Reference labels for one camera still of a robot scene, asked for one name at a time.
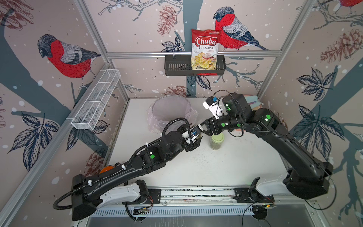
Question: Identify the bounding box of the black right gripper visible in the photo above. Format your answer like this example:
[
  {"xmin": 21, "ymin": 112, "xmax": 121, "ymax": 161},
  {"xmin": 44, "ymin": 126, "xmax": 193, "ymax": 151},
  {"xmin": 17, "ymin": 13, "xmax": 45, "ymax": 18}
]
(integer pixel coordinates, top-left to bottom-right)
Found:
[{"xmin": 196, "ymin": 114, "xmax": 244, "ymax": 138}]

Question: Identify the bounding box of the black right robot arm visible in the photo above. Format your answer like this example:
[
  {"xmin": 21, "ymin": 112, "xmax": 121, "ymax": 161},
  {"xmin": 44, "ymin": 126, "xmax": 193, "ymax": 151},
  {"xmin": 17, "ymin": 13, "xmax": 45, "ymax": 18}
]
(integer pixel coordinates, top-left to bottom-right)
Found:
[{"xmin": 203, "ymin": 93, "xmax": 333, "ymax": 200}]

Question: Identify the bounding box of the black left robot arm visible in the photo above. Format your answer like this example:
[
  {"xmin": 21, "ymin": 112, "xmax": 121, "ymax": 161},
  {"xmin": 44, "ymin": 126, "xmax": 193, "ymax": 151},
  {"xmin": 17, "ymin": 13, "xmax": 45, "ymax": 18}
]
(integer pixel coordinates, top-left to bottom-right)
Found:
[{"xmin": 53, "ymin": 128, "xmax": 201, "ymax": 221}]

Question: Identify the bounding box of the green lid mung bean jar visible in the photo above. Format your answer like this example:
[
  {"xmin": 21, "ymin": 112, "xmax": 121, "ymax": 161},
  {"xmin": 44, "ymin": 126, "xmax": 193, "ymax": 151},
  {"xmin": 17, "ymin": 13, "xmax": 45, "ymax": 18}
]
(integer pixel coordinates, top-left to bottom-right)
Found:
[{"xmin": 209, "ymin": 133, "xmax": 225, "ymax": 150}]

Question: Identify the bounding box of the clear plastic bin liner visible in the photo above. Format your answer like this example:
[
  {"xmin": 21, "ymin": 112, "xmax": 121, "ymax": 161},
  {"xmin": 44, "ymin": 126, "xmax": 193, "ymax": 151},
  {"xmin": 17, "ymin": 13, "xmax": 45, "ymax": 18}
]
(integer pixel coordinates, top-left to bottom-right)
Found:
[{"xmin": 147, "ymin": 95, "xmax": 198, "ymax": 134}]

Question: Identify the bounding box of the teal folded cloth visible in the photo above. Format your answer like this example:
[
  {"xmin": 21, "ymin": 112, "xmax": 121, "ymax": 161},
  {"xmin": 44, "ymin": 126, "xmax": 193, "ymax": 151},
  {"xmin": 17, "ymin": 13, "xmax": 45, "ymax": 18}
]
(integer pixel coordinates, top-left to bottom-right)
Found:
[{"xmin": 245, "ymin": 96, "xmax": 261, "ymax": 110}]

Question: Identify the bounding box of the Chuba cassava chips bag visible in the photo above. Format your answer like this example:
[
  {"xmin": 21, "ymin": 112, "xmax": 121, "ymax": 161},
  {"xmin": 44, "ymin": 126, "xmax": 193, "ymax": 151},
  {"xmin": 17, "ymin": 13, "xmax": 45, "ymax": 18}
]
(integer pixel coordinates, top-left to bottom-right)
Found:
[{"xmin": 191, "ymin": 29, "xmax": 220, "ymax": 70}]

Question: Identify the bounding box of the orange round object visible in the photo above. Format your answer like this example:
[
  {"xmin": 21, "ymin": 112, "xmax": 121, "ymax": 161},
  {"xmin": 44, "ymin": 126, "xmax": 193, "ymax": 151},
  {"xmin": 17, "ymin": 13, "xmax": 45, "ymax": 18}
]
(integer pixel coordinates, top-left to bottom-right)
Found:
[{"xmin": 99, "ymin": 166, "xmax": 115, "ymax": 174}]

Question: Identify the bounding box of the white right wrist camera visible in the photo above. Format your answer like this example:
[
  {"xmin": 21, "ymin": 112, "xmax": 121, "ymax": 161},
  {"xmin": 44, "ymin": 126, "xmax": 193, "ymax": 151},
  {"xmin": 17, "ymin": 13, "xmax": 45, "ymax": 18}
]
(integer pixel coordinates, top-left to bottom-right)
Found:
[{"xmin": 203, "ymin": 96, "xmax": 223, "ymax": 120}]

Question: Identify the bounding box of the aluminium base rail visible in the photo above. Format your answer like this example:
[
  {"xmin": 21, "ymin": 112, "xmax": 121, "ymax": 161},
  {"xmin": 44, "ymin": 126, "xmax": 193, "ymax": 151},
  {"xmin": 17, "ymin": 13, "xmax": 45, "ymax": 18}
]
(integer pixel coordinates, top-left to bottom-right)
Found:
[{"xmin": 124, "ymin": 185, "xmax": 290, "ymax": 206}]

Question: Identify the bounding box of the dark grey wall shelf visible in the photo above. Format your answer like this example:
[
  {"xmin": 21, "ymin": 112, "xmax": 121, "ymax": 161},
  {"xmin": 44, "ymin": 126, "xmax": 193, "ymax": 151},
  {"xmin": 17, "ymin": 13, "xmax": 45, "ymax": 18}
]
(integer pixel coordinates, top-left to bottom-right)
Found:
[{"xmin": 164, "ymin": 55, "xmax": 226, "ymax": 76}]

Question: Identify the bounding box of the white wire mesh shelf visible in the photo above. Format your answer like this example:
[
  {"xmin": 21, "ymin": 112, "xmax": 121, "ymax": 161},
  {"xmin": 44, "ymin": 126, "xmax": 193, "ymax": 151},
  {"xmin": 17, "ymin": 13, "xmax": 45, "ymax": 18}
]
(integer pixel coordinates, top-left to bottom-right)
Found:
[{"xmin": 71, "ymin": 69, "xmax": 121, "ymax": 130}]

